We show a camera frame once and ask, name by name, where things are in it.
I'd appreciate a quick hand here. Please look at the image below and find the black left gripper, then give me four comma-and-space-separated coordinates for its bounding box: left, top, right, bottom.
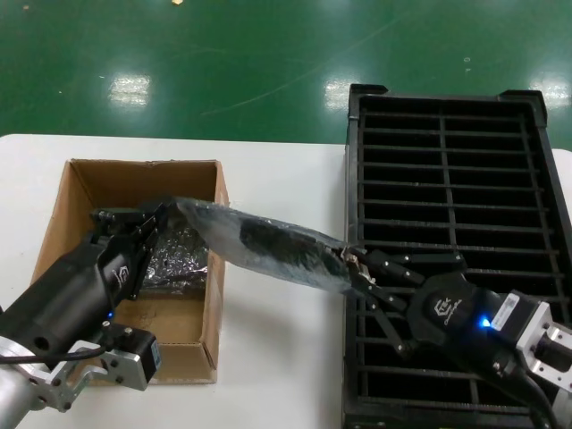
0, 198, 178, 370

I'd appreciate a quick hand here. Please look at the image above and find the black graphics card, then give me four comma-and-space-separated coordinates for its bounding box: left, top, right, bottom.
236, 215, 361, 294

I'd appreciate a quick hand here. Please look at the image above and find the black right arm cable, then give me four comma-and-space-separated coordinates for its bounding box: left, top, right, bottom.
491, 357, 559, 429

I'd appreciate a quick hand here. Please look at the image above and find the black slotted plastic container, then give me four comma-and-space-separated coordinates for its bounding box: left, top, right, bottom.
341, 82, 572, 429

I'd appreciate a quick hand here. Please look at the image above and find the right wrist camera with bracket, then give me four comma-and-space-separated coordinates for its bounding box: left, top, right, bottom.
489, 290, 572, 385

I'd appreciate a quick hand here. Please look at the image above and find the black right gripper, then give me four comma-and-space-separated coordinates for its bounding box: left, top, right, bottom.
343, 243, 533, 383

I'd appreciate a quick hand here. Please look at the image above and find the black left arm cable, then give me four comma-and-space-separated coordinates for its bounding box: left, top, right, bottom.
0, 343, 111, 364

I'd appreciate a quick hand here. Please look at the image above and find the brown cardboard box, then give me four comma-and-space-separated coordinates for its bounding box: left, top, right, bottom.
24, 157, 232, 386

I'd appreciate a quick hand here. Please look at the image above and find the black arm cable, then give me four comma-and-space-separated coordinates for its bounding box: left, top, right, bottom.
491, 357, 559, 429
0, 343, 111, 364

